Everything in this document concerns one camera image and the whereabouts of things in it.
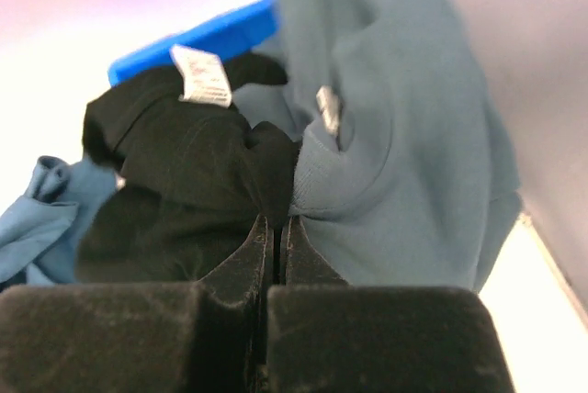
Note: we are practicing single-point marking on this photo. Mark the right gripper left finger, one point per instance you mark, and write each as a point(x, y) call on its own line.
point(146, 337)

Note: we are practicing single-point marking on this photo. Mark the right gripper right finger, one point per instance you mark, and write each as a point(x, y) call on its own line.
point(324, 335)

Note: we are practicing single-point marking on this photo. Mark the black t shirt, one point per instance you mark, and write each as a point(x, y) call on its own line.
point(196, 178)

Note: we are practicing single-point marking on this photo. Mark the grey blue t shirt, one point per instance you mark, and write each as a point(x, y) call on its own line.
point(406, 174)

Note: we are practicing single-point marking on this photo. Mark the teal blue t shirt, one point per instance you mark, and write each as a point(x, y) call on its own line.
point(41, 230)

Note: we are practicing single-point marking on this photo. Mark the blue plastic bin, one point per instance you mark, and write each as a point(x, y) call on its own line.
point(226, 35)

